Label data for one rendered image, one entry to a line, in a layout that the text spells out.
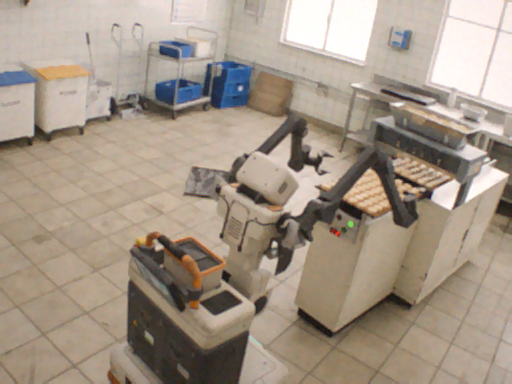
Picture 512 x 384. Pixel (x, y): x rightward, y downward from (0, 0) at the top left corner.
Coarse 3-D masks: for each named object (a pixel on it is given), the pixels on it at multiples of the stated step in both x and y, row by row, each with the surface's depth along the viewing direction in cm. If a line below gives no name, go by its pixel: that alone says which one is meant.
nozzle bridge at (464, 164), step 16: (384, 128) 311; (400, 128) 298; (384, 144) 307; (400, 144) 304; (416, 144) 296; (432, 144) 279; (416, 160) 293; (432, 160) 290; (448, 160) 282; (464, 160) 266; (480, 160) 280; (464, 176) 268; (464, 192) 282
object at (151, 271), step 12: (132, 252) 169; (144, 252) 178; (144, 264) 164; (156, 264) 173; (144, 276) 178; (156, 276) 160; (168, 276) 159; (156, 288) 174; (168, 288) 157; (180, 288) 163; (192, 288) 161; (168, 300) 170; (180, 300) 163; (192, 300) 161
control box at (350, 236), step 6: (342, 210) 253; (336, 216) 253; (342, 216) 250; (348, 216) 248; (336, 222) 253; (342, 222) 251; (348, 222) 248; (354, 222) 245; (360, 222) 244; (324, 228) 260; (330, 228) 257; (336, 228) 254; (348, 228) 248; (354, 228) 246; (336, 234) 254; (342, 234) 252; (348, 234) 249; (354, 234) 246; (348, 240) 250; (354, 240) 249
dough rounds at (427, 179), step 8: (408, 160) 324; (400, 168) 306; (408, 168) 311; (416, 168) 311; (424, 168) 317; (408, 176) 299; (416, 176) 297; (424, 176) 305; (432, 176) 303; (440, 176) 309; (448, 176) 308; (424, 184) 292; (432, 184) 290; (440, 184) 297
